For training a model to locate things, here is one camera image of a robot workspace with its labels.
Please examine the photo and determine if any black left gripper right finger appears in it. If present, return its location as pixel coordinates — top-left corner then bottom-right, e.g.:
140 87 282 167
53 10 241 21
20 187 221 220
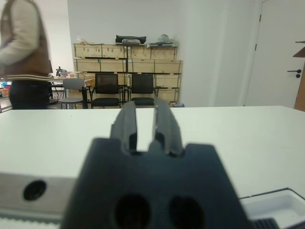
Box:
153 97 184 155

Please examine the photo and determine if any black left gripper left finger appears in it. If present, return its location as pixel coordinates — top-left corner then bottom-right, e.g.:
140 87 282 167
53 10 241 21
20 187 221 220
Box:
110 101 139 154

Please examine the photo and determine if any colourful storage box pile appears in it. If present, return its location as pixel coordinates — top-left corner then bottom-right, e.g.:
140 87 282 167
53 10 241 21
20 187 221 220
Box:
0 82 11 97

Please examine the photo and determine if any black box base white lining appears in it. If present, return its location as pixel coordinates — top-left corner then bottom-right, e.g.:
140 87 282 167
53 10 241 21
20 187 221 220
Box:
239 187 305 229

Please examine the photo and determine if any plywood shipping crate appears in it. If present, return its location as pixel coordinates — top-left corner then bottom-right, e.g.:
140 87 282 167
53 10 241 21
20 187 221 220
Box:
78 73 182 89
128 59 184 74
73 58 129 73
72 43 128 59
68 88 181 104
128 45 178 60

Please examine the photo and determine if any black mesh office chair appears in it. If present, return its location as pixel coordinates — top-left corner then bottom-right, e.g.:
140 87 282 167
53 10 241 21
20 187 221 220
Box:
90 73 125 109
127 73 160 106

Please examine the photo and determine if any grey plastic chair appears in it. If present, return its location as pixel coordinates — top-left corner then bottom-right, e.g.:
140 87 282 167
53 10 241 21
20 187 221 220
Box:
59 78 86 110

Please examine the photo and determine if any wooden top office desk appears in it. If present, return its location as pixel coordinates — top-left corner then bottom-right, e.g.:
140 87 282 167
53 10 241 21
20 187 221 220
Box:
47 73 79 101

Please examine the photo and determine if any flat dark tray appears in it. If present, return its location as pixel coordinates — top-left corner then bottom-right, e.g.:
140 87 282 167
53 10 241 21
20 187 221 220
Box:
146 42 179 48

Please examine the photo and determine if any small black desk device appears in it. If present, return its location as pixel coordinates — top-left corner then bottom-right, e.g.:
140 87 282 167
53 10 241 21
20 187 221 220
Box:
56 66 69 77

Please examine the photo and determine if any clear plastic bag bundle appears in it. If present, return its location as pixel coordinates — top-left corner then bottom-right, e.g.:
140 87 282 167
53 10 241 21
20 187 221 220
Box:
158 33 176 43

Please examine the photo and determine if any long black bag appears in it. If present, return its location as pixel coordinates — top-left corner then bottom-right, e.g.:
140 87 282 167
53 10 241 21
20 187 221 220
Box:
115 34 147 45

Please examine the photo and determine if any person in brown vest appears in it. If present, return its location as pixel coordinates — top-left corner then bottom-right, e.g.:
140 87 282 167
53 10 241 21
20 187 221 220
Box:
0 0 53 110

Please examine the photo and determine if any white door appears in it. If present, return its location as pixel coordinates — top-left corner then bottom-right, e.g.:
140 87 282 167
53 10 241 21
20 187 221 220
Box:
244 0 305 107

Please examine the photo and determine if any black door handle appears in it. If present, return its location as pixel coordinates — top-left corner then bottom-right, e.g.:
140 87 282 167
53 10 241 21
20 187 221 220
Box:
287 69 302 79

